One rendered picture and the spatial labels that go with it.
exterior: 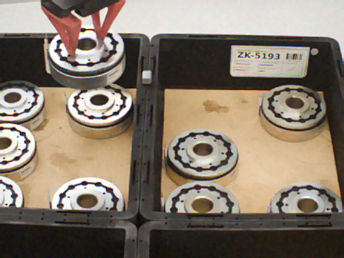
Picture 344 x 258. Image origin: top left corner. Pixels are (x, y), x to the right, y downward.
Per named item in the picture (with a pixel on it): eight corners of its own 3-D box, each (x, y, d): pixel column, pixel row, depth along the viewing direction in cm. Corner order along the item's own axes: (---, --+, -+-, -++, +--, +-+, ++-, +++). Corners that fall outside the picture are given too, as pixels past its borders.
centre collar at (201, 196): (186, 193, 116) (186, 190, 115) (221, 196, 115) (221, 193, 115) (181, 219, 112) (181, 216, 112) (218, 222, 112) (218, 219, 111)
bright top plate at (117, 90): (71, 84, 135) (71, 81, 134) (133, 84, 135) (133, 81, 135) (64, 125, 127) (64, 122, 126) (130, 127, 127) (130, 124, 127)
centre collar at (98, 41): (71, 36, 113) (71, 32, 113) (106, 37, 113) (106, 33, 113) (65, 58, 109) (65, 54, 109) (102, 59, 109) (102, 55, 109)
